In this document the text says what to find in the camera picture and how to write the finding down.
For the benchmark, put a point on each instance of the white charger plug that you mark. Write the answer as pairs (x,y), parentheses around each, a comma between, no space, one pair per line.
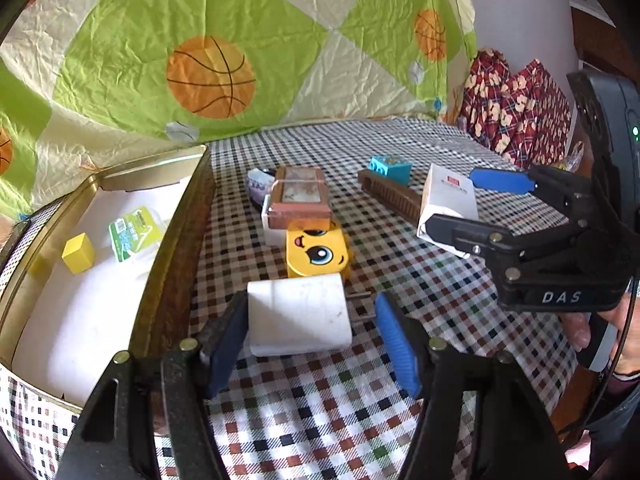
(300,315)

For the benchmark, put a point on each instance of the checked bed sheet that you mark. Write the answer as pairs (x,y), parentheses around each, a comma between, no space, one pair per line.
(310,410)

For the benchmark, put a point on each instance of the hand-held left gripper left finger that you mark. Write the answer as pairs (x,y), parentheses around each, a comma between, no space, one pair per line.
(227,355)

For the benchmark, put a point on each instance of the brown ribbed wooden comb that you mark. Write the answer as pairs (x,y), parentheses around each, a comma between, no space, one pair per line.
(390,197)

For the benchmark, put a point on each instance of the green plastic packet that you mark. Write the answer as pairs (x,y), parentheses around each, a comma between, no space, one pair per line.
(135,235)

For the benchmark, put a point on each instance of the yellow face toy block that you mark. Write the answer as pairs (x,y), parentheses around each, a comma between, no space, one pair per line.
(315,255)

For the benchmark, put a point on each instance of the brown wooden framed box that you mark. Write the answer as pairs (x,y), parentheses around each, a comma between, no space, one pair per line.
(297,190)

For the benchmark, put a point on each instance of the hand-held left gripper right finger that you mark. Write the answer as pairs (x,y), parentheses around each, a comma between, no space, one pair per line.
(397,345)

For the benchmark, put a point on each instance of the yellow cube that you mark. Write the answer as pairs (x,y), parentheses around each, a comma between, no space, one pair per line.
(78,254)

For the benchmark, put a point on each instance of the white paper liner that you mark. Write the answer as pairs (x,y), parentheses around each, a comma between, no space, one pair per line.
(75,320)

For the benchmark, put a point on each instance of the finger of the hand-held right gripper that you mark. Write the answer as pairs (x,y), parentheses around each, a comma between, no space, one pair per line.
(465,235)
(500,180)

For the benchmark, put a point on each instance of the person's right hand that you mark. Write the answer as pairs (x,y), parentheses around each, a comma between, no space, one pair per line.
(575,330)

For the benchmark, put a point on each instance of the red plaid bear-print cloth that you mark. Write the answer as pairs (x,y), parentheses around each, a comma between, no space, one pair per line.
(520,110)

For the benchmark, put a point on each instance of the white box with red label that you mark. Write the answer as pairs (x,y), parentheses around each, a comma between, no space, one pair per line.
(447,200)

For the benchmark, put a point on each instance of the small white box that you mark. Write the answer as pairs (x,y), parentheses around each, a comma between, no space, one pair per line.
(272,237)

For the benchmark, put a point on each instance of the basketball print quilt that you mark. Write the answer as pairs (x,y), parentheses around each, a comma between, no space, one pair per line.
(150,35)

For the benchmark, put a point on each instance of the blue bear-print toy block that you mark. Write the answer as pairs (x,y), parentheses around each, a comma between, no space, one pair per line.
(392,170)

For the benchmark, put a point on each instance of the gold metal tin box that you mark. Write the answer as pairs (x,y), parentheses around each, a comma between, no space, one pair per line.
(175,240)

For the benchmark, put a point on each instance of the brown wooden furniture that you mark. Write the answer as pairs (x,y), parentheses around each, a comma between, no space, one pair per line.
(600,40)

